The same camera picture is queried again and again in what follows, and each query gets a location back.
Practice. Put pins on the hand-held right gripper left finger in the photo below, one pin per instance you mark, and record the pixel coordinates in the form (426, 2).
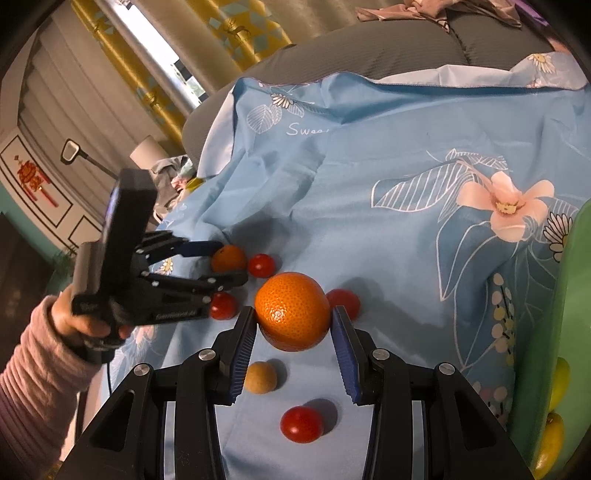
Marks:
(242, 355)

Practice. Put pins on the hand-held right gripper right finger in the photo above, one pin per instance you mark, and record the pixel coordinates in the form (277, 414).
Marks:
(344, 355)

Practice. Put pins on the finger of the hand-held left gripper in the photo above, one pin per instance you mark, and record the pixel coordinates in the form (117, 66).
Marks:
(217, 281)
(198, 249)

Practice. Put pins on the red cherry tomato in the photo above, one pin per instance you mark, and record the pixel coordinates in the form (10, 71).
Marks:
(262, 265)
(224, 306)
(346, 301)
(302, 423)

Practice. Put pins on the small orange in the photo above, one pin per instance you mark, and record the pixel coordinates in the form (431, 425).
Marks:
(229, 258)

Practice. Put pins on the large orange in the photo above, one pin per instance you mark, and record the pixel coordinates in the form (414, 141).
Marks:
(291, 309)

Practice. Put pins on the green plastic bowl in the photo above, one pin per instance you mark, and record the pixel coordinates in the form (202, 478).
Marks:
(531, 392)

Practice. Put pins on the person's left forearm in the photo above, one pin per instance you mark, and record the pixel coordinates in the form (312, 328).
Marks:
(32, 378)

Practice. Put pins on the person's left hand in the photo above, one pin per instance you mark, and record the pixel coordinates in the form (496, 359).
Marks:
(69, 318)

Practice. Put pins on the beige round longan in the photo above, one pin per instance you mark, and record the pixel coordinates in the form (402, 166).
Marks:
(262, 377)

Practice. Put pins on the pile of clothes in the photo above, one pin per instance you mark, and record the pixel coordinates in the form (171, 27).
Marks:
(173, 175)

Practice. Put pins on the white lamp shade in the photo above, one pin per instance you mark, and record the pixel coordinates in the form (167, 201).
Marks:
(148, 152)

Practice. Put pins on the blue floral bed sheet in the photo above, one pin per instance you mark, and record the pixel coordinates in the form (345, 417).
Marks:
(369, 207)

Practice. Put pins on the yellow fruit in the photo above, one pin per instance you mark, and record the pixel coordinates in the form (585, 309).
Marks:
(559, 383)
(549, 443)

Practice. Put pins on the yellow curtain teal diamond print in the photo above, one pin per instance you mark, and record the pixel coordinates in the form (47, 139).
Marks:
(249, 32)

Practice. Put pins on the beige curtain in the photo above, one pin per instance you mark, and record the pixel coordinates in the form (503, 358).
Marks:
(314, 18)

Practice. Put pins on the grey sofa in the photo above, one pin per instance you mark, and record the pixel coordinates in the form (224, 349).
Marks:
(369, 50)

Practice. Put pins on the pink crumpled garment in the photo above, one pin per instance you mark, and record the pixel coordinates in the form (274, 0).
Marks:
(415, 11)

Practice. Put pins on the red wall ornament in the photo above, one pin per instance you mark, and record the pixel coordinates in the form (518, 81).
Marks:
(31, 177)

